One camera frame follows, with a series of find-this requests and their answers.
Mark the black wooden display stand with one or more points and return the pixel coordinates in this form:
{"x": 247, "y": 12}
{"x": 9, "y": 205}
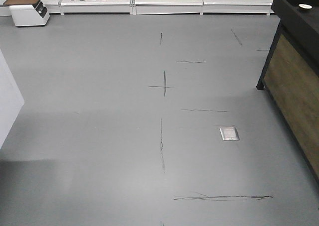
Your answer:
{"x": 291, "y": 74}

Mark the white store shelf unit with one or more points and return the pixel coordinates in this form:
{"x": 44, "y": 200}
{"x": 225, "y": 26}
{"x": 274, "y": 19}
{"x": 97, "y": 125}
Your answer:
{"x": 147, "y": 7}

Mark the metal floor socket plate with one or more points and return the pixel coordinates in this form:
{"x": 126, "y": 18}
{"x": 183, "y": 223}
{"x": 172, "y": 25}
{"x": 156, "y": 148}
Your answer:
{"x": 229, "y": 133}

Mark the white box appliance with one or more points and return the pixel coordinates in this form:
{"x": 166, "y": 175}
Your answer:
{"x": 28, "y": 12}

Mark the small white dish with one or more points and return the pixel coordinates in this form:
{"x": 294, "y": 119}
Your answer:
{"x": 304, "y": 6}

